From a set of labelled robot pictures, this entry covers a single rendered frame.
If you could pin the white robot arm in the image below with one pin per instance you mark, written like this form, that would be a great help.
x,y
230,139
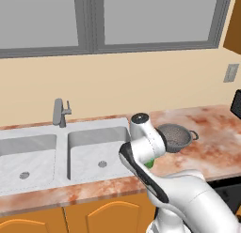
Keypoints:
x,y
188,196

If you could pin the green cup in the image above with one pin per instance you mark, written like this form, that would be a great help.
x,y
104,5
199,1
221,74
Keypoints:
x,y
149,163

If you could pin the dark grey metal colander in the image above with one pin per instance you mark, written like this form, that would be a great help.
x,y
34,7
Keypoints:
x,y
179,138

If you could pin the white double basin sink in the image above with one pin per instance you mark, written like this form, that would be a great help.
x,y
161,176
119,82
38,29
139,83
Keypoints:
x,y
62,155

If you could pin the grey metal tap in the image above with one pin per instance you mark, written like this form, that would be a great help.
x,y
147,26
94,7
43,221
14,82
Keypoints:
x,y
58,113

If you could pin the grey framed window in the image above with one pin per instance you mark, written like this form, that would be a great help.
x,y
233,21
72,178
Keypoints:
x,y
109,20

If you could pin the orange base cupboard door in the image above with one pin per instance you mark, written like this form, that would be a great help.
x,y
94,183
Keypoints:
x,y
109,216
31,222

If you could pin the black appliance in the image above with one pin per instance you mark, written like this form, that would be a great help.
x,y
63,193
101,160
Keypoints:
x,y
236,104

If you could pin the black dishwasher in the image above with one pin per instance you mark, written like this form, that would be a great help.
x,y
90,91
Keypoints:
x,y
228,193

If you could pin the grey wall socket plate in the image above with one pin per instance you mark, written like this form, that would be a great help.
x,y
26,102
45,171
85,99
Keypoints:
x,y
231,73

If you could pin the brown wall cupboard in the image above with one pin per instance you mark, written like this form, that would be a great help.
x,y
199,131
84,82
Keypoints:
x,y
233,27

